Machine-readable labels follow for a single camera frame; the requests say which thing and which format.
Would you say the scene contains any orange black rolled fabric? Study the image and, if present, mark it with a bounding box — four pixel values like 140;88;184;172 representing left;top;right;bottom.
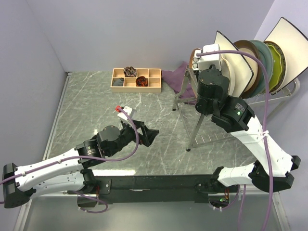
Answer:
135;76;148;87

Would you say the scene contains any steel dish rack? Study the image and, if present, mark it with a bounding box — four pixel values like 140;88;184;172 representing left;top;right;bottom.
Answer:
172;66;300;151

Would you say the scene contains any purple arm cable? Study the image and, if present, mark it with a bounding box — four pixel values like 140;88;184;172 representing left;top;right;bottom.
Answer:
0;109;140;214
196;49;274;231

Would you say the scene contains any green scalloped plate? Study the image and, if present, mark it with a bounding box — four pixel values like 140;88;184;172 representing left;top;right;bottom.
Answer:
264;41;286;94

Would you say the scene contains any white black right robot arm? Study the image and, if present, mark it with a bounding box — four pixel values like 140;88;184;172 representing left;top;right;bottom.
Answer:
195;66;301;193

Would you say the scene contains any brown patterned rolled fabric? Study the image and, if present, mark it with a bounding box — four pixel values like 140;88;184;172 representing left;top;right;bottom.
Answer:
123;66;137;77

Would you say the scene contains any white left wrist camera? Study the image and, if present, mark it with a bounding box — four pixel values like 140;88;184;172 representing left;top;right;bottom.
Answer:
115;105;137;123

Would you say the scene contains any purple cloth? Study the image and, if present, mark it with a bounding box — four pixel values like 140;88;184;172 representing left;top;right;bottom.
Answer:
161;61;195;99

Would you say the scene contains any floral patterned round plate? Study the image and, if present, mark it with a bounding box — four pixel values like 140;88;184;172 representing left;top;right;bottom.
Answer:
188;48;202;71

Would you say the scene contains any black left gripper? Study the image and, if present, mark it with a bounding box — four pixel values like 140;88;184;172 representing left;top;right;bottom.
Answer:
108;119;159;156

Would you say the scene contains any wooden compartment tray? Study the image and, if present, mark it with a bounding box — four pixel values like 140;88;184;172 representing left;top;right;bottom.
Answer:
110;67;162;93

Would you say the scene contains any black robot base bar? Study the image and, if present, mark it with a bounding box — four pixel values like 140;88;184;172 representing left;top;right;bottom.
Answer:
90;174;238;204

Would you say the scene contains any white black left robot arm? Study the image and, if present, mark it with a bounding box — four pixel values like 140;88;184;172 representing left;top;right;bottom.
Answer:
1;120;159;208

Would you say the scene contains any cream divided plate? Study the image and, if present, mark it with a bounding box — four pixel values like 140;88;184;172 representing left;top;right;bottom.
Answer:
220;54;236;96

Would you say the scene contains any brown rimmed cream plate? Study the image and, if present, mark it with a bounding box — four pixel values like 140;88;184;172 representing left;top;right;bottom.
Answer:
234;40;261;99

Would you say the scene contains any rear white square plate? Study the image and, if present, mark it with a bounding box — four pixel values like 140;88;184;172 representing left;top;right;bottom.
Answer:
265;17;308;91

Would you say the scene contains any white square plate black rim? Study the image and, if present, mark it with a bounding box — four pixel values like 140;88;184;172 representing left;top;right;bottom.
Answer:
214;31;254;97

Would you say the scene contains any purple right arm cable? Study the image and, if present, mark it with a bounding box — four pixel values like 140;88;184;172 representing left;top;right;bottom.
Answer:
196;49;274;231

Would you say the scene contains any dark grey rolled fabric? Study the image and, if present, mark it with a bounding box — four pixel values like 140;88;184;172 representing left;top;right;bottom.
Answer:
113;78;124;87

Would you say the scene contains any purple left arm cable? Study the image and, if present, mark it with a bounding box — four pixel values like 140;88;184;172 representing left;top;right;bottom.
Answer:
0;109;140;214

